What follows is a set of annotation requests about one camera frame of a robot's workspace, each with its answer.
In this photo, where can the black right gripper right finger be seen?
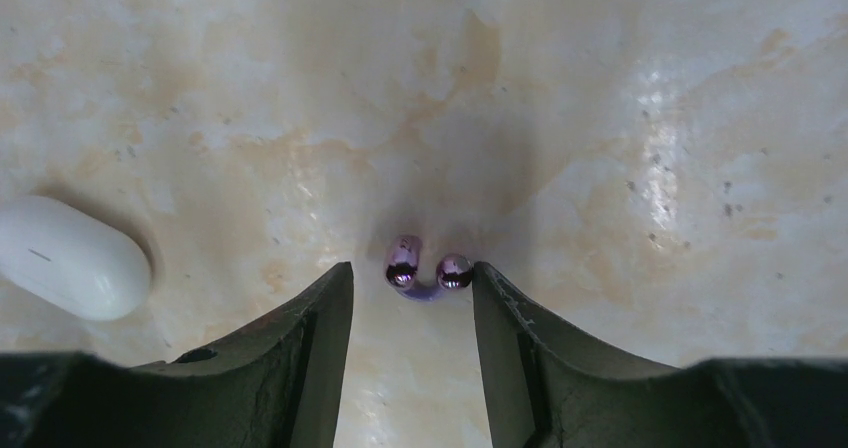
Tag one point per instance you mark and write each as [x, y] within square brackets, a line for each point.
[547, 383]

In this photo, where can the white oval charging case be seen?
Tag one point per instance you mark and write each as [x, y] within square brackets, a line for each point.
[72, 260]

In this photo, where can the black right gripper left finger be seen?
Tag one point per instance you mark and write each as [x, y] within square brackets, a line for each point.
[275, 382]

